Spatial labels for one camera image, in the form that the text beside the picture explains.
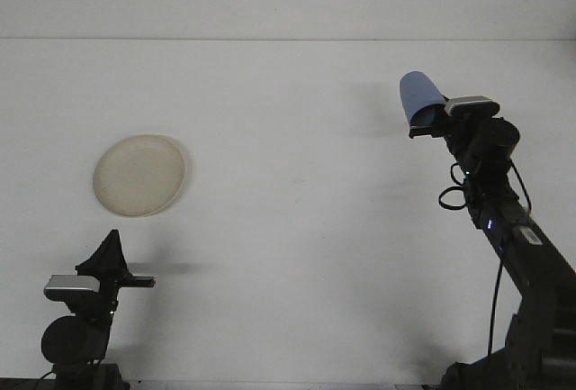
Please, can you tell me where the pale blue cup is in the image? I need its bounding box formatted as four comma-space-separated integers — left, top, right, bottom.
399, 70, 447, 126

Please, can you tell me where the pale round plate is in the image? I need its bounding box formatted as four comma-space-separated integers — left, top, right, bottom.
92, 133, 193, 219

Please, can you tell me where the looped black arm cable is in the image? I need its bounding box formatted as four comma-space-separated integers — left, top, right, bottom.
437, 160, 472, 212

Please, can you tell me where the long black arm cable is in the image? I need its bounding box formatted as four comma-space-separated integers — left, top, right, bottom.
487, 159, 533, 358

